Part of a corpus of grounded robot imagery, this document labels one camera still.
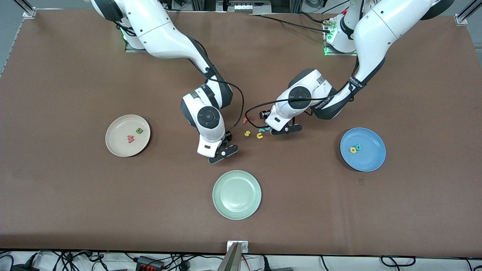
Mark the silver metal mount bracket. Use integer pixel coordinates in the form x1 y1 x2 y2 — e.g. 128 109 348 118
227 241 249 253

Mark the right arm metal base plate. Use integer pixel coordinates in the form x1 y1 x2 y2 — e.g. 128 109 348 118
125 41 149 53

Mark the aluminium camera mast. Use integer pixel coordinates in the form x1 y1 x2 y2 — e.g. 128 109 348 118
217 243 243 271

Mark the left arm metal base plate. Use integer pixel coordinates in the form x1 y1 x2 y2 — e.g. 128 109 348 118
323 26 358 56

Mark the black orange power strip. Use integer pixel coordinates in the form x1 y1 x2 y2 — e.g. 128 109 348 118
136 256 165 270

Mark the short black table cable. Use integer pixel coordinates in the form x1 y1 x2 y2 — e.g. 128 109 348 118
297 11 332 25

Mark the aluminium corner post bracket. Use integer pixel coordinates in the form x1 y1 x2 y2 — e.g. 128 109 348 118
13 0 37 19
454 0 482 26

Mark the blue plate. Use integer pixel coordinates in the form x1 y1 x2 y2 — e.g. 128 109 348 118
340 128 386 172

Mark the pale green plate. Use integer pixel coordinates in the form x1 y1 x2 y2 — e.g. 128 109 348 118
212 170 262 220

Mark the beige brown plate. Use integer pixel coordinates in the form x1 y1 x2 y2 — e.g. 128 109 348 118
105 114 151 157

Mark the white metal rack device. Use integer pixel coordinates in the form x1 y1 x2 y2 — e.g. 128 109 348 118
217 0 272 15

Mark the long black table cable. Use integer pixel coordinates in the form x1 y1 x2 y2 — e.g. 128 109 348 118
249 14 332 32

